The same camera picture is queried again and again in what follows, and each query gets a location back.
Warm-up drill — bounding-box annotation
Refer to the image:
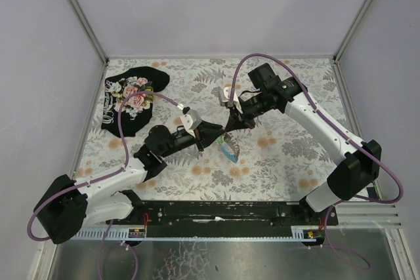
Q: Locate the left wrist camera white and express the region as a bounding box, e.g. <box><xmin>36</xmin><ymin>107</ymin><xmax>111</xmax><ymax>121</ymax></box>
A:
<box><xmin>177</xmin><ymin>104</ymin><xmax>201</xmax><ymax>138</ymax></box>

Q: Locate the white cable duct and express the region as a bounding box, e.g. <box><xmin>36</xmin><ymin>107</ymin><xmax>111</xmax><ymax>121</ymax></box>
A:
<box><xmin>72</xmin><ymin>222</ymin><xmax>316</xmax><ymax>243</ymax></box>

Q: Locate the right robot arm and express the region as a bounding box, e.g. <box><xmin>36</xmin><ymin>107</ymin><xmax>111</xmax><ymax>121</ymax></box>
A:
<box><xmin>219</xmin><ymin>64</ymin><xmax>381</xmax><ymax>212</ymax></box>

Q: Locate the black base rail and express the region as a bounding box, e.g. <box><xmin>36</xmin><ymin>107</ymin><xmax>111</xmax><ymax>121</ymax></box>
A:
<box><xmin>114</xmin><ymin>201</ymin><xmax>327</xmax><ymax>230</ymax></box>

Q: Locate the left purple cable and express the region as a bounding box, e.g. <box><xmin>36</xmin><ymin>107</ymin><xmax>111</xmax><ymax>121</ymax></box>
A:
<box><xmin>27</xmin><ymin>91</ymin><xmax>184</xmax><ymax>243</ymax></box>

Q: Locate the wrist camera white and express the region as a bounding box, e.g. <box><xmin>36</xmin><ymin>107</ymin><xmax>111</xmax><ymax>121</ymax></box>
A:
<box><xmin>218</xmin><ymin>87</ymin><xmax>243</xmax><ymax>113</ymax></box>
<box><xmin>177</xmin><ymin>104</ymin><xmax>201</xmax><ymax>138</ymax></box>

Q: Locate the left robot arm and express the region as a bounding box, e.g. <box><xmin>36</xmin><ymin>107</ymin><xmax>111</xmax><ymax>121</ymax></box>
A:
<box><xmin>30</xmin><ymin>121</ymin><xmax>224</xmax><ymax>245</ymax></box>

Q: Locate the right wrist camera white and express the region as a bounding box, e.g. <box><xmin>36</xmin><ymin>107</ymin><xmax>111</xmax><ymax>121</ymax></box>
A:
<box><xmin>218</xmin><ymin>87</ymin><xmax>243</xmax><ymax>113</ymax></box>

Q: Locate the black floral cloth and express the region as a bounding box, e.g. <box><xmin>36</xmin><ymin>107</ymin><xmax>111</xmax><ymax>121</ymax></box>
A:
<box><xmin>101</xmin><ymin>66</ymin><xmax>170</xmax><ymax>137</ymax></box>

